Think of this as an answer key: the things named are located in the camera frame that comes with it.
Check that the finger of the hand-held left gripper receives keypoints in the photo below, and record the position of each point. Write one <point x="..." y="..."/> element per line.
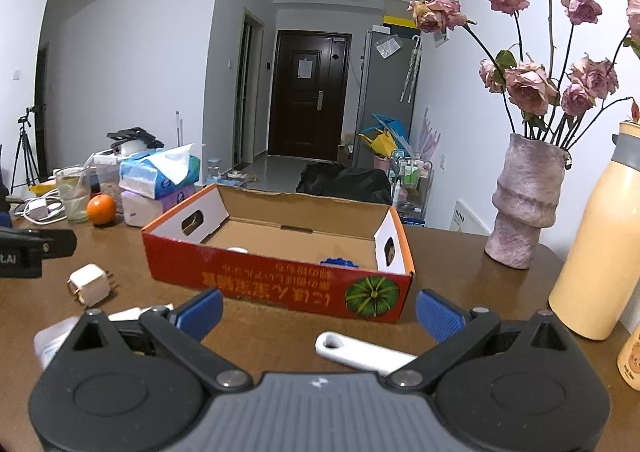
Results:
<point x="59" y="243"/>

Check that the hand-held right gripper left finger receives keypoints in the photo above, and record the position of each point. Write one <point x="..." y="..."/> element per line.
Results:
<point x="200" y="312"/>

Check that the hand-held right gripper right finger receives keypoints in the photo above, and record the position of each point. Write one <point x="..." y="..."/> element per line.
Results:
<point x="440" y="319"/>

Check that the red cardboard box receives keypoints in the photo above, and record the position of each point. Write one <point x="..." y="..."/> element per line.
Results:
<point x="260" y="277"/>

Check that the glass with drink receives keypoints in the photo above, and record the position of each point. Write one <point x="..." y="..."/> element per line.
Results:
<point x="74" y="197"/>

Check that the white power adapter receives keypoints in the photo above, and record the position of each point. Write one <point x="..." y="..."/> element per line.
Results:
<point x="90" y="284"/>

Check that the orange fruit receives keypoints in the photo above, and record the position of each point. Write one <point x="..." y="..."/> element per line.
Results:
<point x="101" y="209"/>

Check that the white tube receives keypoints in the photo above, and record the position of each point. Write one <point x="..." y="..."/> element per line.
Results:
<point x="132" y="314"/>

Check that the clear plastic container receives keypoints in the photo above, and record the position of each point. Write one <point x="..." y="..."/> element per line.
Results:
<point x="106" y="177"/>

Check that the translucent white packet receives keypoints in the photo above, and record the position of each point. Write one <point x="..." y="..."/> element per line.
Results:
<point x="52" y="342"/>

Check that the purple tissue pack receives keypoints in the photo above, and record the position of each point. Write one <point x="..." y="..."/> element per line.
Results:
<point x="150" y="209"/>

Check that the black tripod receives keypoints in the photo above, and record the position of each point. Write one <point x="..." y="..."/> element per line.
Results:
<point x="24" y="152"/>

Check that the white leaning panel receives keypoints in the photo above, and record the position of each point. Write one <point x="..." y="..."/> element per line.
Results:
<point x="470" y="219"/>

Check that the blue threaded cap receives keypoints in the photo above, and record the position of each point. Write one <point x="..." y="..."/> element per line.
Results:
<point x="339" y="262"/>

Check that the blue tissue pack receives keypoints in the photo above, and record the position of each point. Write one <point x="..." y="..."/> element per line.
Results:
<point x="160" y="174"/>

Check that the black folded device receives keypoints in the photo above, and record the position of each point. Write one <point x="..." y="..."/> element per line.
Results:
<point x="135" y="136"/>

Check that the metal cart with bottles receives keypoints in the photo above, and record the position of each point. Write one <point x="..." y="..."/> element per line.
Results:
<point x="410" y="182"/>

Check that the pet water dispenser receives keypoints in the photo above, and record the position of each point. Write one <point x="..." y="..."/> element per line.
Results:
<point x="214" y="171"/>

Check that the pink textured vase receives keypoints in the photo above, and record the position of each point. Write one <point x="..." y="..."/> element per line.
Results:
<point x="527" y="202"/>

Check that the white mop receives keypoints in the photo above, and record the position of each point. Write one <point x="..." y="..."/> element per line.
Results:
<point x="178" y="129"/>

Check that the pink bucket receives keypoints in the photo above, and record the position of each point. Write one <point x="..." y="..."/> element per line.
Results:
<point x="382" y="163"/>

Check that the cream thermos bottle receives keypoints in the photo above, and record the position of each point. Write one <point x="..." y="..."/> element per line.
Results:
<point x="595" y="252"/>

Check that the purple paper fan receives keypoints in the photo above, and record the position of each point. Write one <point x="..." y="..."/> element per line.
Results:
<point x="431" y="137"/>

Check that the blue and yellow toys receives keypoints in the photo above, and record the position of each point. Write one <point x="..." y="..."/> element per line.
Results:
<point x="385" y="134"/>

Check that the small cream bear bottle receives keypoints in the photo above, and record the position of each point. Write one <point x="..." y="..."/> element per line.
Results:
<point x="631" y="362"/>

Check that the grey refrigerator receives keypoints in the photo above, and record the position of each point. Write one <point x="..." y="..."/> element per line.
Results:
<point x="382" y="92"/>

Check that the dark brown door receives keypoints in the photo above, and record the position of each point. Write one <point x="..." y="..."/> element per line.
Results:
<point x="307" y="97"/>

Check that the dried pink roses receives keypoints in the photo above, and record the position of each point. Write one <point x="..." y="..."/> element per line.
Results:
<point x="530" y="87"/>

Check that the hanging clear umbrella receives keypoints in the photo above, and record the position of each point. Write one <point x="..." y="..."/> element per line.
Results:
<point x="411" y="69"/>

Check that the yellow box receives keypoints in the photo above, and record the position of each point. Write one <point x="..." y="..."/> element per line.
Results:
<point x="400" y="21"/>

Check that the wall picture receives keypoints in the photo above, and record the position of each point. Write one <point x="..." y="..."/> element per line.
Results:
<point x="442" y="38"/>

